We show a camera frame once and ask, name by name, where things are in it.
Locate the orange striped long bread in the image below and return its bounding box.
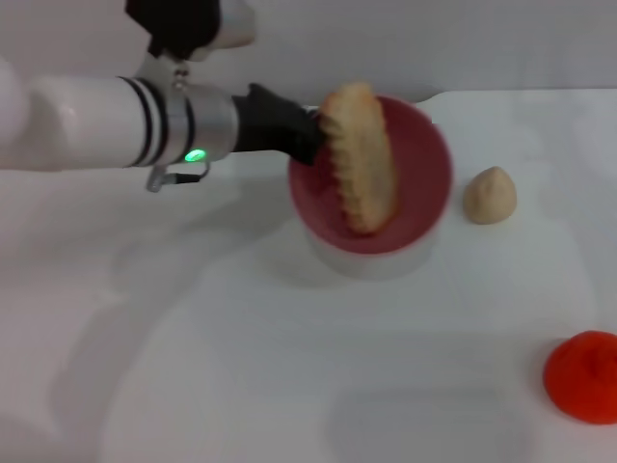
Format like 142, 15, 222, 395
319, 81, 399, 236

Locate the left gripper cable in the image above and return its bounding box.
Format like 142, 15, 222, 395
146, 158, 214, 195

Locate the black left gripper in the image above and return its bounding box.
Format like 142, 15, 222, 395
230, 82, 330, 168

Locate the beige potato toy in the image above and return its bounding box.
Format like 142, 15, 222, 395
463, 166, 519, 226

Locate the left wrist camera housing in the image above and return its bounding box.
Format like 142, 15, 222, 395
124, 0, 257, 63

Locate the red orange round toy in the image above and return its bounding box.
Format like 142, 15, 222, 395
543, 329, 617, 425

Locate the pink plastic bowl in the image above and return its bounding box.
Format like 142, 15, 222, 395
287, 94, 456, 255

